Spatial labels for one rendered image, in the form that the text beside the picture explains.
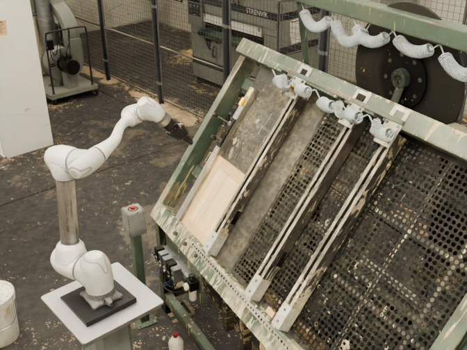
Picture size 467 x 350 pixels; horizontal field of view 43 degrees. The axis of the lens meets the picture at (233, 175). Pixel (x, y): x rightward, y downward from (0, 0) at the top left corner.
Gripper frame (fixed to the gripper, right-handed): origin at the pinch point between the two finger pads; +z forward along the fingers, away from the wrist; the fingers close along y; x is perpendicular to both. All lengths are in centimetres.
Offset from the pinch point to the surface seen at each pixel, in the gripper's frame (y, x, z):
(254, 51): -53, -42, 0
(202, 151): 9.8, -15.2, 26.7
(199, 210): 15.1, 29.6, 28.5
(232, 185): -14.4, 28.2, 23.2
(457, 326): -117, 153, 17
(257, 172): -36, 35, 16
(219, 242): 0, 60, 28
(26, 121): 277, -232, 54
